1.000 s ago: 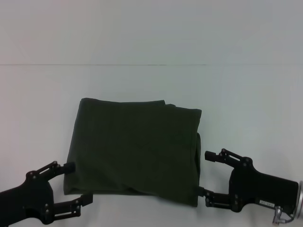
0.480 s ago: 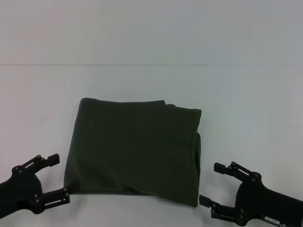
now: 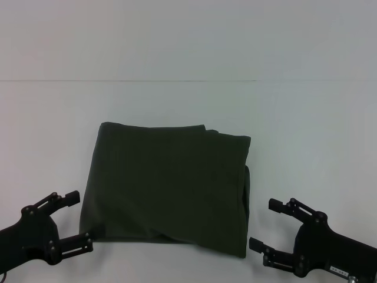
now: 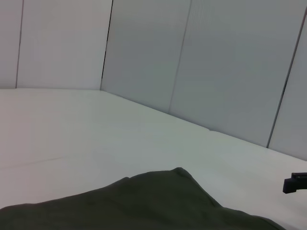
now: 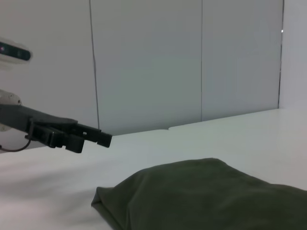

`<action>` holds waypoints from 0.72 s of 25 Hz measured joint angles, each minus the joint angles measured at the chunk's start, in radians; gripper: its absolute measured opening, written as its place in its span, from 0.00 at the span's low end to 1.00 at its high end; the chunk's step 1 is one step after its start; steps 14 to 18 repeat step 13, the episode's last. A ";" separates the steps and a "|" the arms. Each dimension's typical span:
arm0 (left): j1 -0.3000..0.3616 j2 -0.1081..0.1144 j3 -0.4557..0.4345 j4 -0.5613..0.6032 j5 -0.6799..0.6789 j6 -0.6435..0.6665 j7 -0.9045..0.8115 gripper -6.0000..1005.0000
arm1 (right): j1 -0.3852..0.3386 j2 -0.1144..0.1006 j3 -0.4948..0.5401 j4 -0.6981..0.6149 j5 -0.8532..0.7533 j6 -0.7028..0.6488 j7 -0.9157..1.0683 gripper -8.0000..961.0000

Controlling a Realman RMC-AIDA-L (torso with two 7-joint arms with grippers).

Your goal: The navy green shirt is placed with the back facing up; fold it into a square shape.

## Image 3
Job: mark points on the dark green t-shirt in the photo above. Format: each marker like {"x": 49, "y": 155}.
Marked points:
{"x": 171, "y": 188}

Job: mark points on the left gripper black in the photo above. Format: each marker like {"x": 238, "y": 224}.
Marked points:
{"x": 26, "y": 238}

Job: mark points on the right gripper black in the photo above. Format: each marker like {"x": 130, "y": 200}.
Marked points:
{"x": 332, "y": 250}

